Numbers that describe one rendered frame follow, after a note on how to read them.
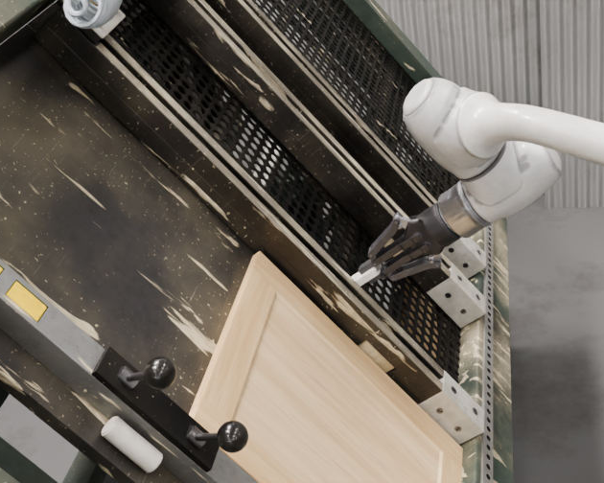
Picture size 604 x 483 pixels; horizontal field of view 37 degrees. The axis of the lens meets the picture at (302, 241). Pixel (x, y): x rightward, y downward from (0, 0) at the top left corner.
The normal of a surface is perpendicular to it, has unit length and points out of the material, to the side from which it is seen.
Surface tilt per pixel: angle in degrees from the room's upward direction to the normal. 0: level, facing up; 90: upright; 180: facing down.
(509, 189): 94
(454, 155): 116
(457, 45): 90
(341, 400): 56
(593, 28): 90
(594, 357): 0
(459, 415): 90
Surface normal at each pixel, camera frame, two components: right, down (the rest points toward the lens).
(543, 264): -0.16, -0.85
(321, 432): 0.72, -0.51
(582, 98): -0.22, 0.53
